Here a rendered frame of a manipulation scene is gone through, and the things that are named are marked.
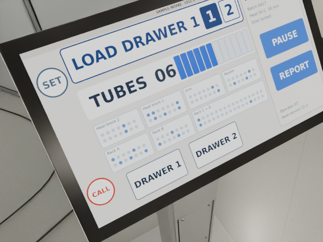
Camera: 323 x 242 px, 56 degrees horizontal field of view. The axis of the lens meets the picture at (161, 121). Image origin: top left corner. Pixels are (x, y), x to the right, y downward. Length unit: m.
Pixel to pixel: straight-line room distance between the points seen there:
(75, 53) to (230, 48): 0.25
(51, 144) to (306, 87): 0.45
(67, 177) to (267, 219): 1.25
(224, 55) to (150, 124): 0.17
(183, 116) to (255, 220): 1.15
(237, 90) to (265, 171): 1.23
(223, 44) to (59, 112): 0.28
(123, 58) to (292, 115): 0.32
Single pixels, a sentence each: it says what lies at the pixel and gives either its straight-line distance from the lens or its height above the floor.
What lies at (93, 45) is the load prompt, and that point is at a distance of 0.45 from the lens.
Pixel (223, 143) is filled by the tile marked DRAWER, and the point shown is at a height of 1.00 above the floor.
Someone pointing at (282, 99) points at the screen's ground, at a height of 1.02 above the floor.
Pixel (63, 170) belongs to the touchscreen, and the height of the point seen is 1.06.
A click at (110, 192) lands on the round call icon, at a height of 1.01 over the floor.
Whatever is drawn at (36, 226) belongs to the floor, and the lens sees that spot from 1.70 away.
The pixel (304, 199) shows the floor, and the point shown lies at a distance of 1.69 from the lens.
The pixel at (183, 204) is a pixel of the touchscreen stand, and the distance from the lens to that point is 0.80.
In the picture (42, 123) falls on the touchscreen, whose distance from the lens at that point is 0.44.
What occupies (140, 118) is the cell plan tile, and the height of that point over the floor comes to 1.07.
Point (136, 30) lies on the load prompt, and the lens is 0.47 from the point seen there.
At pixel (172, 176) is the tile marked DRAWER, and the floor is 0.99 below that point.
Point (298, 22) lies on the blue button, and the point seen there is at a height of 1.11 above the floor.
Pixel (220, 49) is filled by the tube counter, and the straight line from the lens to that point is 0.52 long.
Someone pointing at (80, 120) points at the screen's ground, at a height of 1.10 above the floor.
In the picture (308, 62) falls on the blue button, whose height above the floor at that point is 1.05.
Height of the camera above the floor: 1.40
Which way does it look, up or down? 47 degrees down
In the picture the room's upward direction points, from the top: 6 degrees counter-clockwise
